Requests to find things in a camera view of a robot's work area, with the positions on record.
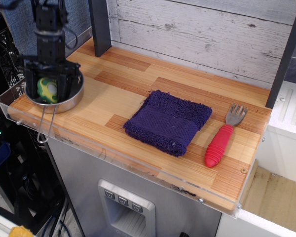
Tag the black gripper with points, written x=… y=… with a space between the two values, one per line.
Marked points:
x=50 y=59

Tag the green toy pepper half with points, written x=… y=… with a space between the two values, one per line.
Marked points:
x=47 y=90

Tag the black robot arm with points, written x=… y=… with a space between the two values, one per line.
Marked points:
x=49 y=75

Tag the purple folded towel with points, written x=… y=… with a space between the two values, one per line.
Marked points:
x=167 y=122

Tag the silver toy fridge cabinet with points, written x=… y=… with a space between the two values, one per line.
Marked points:
x=110 y=201

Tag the clear acrylic edge guard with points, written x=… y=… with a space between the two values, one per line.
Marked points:
x=116 y=85

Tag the white toy sink unit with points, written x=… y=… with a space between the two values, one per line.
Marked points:
x=269 y=205

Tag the steel bowl with wire handle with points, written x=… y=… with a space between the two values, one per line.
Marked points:
x=76 y=95

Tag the dark left shelf post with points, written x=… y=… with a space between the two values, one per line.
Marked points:
x=100 y=26

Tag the dark shelf post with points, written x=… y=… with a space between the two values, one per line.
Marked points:
x=100 y=26
x=283 y=66

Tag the red handled metal fork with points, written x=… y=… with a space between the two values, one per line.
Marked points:
x=217 y=147

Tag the dark right shelf post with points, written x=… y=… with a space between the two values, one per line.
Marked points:
x=283 y=66

